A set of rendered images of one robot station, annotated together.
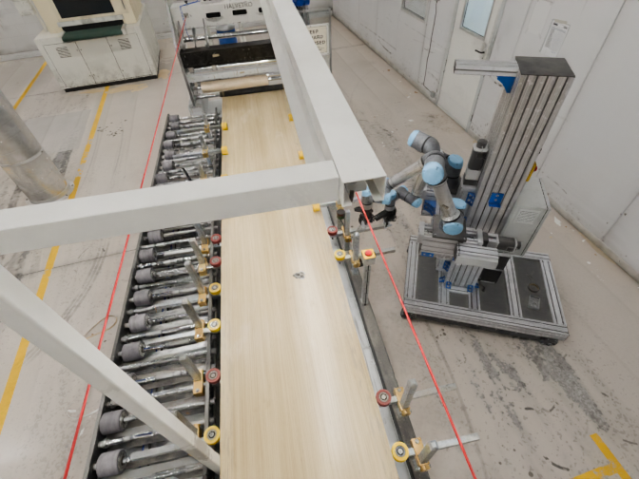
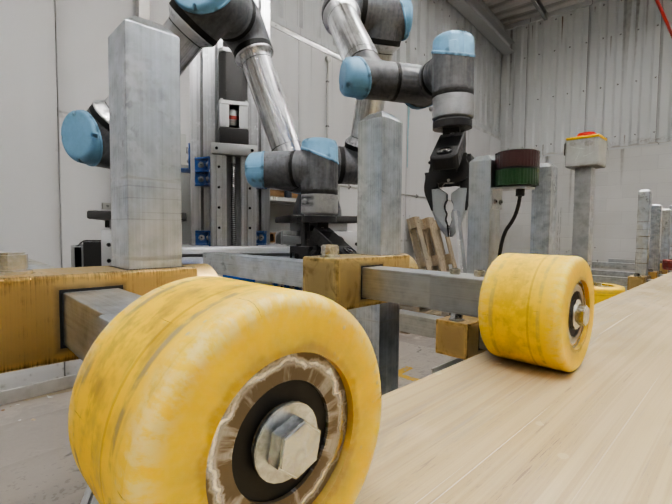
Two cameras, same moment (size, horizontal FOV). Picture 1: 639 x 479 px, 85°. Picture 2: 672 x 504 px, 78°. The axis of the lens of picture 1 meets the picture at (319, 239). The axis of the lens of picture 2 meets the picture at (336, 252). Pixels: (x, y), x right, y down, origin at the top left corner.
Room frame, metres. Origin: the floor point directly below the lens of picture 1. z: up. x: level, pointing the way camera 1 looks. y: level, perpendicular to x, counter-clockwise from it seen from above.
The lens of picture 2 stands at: (2.38, 0.16, 1.00)
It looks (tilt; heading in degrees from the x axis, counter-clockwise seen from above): 3 degrees down; 234
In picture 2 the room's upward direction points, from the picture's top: 1 degrees clockwise
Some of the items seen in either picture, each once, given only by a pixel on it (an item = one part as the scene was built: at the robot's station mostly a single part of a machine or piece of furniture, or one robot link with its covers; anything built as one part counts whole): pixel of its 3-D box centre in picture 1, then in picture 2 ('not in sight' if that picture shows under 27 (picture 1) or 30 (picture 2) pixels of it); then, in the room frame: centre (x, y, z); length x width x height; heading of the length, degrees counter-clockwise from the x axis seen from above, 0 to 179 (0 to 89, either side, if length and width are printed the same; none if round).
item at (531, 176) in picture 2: not in sight; (516, 178); (1.82, -0.17, 1.07); 0.06 x 0.06 x 0.02
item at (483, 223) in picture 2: (346, 234); (481, 312); (1.82, -0.21, 0.87); 0.03 x 0.03 x 0.48; 8
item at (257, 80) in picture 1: (252, 81); not in sight; (4.33, 0.69, 1.05); 1.43 x 0.12 x 0.12; 98
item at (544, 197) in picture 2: (355, 257); (541, 286); (1.58, -0.25, 0.89); 0.03 x 0.03 x 0.48; 8
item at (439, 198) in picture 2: not in sight; (442, 212); (1.75, -0.35, 1.03); 0.06 x 0.03 x 0.09; 28
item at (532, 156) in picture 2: not in sight; (516, 161); (1.82, -0.17, 1.10); 0.06 x 0.06 x 0.02
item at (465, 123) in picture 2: (366, 214); (452, 155); (1.74, -0.34, 1.14); 0.09 x 0.08 x 0.12; 28
